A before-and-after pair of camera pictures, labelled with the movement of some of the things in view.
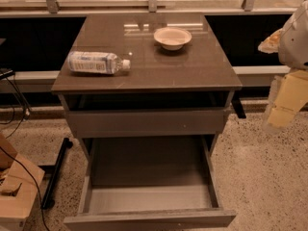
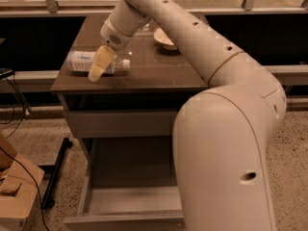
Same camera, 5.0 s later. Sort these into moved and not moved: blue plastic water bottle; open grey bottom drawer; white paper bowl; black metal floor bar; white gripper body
Moved: white gripper body
Not moved: open grey bottom drawer; white paper bowl; black metal floor bar; blue plastic water bottle
